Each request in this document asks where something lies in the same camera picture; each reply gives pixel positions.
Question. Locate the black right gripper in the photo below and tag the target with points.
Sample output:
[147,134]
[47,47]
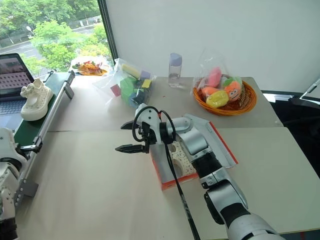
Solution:
[146,136]

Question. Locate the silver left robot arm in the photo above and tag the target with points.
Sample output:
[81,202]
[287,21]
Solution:
[8,160]

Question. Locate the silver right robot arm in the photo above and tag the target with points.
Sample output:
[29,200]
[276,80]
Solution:
[225,197]

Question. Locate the orange and white shoebox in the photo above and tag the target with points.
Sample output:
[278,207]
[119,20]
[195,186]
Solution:
[220,142]

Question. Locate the magenta foam cube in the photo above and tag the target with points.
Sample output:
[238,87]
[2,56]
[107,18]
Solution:
[115,90]

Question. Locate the clear bag of foam blocks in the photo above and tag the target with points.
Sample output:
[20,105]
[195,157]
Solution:
[130,85]

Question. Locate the cream perforated child shoe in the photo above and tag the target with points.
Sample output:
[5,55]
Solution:
[35,100]
[183,162]

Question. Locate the yellow foam block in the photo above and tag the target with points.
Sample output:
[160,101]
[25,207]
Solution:
[130,70]

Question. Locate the clear bottle with purple cap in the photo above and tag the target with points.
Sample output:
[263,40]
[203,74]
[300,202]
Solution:
[175,72]

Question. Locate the green conveyor belt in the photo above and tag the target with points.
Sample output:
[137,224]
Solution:
[53,100]

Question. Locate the yellow plush toy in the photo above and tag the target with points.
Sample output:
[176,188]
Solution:
[217,98]

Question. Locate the pink plush toy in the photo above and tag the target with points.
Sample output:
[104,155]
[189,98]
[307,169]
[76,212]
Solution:
[215,76]

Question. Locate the clear bag of plush toys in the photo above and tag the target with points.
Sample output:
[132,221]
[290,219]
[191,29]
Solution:
[220,82]

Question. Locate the orange plush toy with face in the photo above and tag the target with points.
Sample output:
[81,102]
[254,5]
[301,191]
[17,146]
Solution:
[233,91]

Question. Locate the orange woven basket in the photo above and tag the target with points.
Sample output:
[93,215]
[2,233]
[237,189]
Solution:
[247,100]

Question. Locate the grey laptop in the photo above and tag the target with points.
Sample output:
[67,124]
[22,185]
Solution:
[10,75]

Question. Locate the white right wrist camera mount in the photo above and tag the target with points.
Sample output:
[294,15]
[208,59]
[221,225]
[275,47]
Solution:
[149,117]

